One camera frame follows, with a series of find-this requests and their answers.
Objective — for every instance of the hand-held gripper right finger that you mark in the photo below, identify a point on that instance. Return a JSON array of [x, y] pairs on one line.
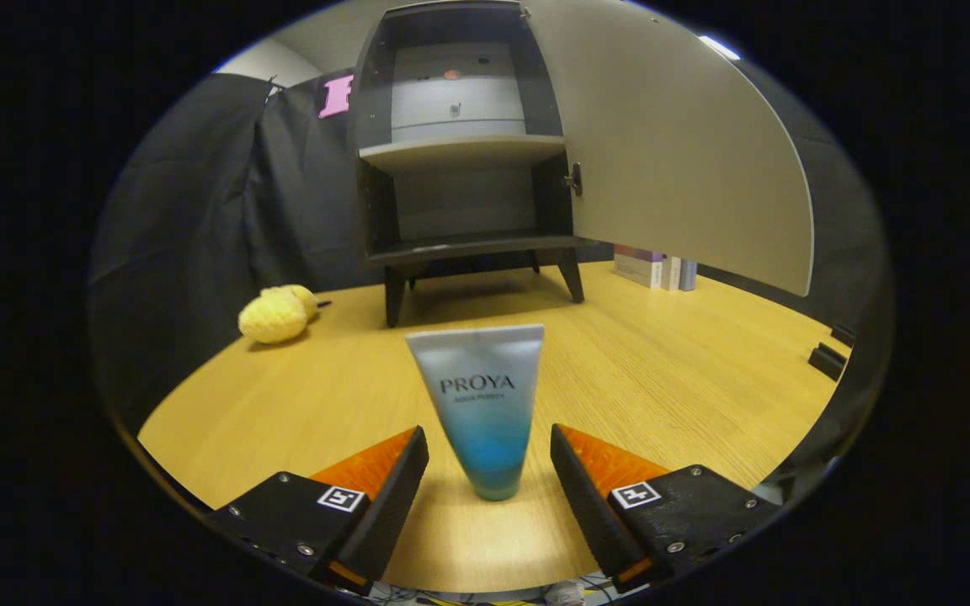
[[586, 505]]

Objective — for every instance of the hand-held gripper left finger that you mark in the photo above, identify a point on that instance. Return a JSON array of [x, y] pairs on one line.
[[388, 505]]

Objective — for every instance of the blue white cosmetic tube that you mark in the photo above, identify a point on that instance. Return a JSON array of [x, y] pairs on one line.
[[481, 404]]

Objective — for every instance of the grey cabinet door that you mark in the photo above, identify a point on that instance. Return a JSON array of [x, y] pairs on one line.
[[679, 151]]

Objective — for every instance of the yellow plush toy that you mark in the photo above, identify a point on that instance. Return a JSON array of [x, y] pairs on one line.
[[272, 320]]

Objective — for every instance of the black block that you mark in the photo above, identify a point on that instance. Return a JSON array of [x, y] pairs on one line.
[[827, 362], [844, 335]]

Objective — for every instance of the black backdrop cloth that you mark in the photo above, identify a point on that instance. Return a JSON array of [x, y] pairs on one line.
[[190, 194]]

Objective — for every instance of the ceiling strip light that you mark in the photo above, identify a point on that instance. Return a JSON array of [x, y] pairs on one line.
[[718, 47]]

